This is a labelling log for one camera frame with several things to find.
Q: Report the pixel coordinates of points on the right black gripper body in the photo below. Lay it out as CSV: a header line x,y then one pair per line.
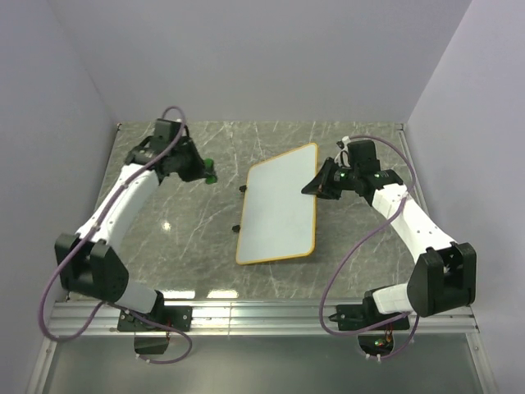
x,y
343,179

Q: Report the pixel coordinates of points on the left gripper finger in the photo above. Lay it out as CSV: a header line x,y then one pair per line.
x,y
194,159
192,174

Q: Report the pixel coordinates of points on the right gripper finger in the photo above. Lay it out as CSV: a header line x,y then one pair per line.
x,y
323,178
328,193

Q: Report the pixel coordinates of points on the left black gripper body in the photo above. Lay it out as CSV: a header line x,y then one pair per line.
x,y
183,158

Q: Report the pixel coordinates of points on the green whiteboard eraser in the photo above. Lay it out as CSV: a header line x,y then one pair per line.
x,y
210,172

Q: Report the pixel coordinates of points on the yellow framed whiteboard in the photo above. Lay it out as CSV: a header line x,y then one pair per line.
x,y
278,221

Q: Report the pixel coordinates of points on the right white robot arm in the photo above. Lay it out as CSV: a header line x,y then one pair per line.
x,y
445,271

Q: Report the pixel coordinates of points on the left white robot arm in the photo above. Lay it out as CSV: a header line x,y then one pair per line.
x,y
89,257

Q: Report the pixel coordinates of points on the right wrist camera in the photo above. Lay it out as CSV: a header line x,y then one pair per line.
x,y
343,158

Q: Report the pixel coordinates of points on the whiteboard wire stand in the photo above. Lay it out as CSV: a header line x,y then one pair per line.
x,y
239,208

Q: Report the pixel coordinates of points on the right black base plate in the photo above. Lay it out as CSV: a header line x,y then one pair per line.
x,y
354,317

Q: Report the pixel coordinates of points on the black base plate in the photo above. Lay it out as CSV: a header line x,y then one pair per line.
x,y
354,317
172,316

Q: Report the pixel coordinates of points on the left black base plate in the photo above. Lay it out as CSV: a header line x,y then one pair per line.
x,y
172,316

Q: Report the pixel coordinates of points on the aluminium mounting rail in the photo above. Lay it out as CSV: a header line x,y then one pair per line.
x,y
255,318

